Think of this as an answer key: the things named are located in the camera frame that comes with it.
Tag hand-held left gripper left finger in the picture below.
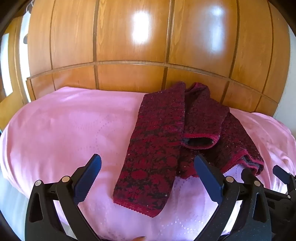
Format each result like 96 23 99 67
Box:
24 153 102 241

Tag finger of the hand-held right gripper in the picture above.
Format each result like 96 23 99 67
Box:
272 164 291 185

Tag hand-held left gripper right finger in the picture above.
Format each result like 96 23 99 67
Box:
194 154 272 241

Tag dark red knitted sweater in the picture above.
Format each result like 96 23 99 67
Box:
113 82 265 218

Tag pink blanket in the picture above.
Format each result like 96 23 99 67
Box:
0 86 296 241

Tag wooden door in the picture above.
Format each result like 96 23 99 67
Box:
0 20 30 133

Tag wooden panelled headboard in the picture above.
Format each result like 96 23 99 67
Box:
14 0 292 116

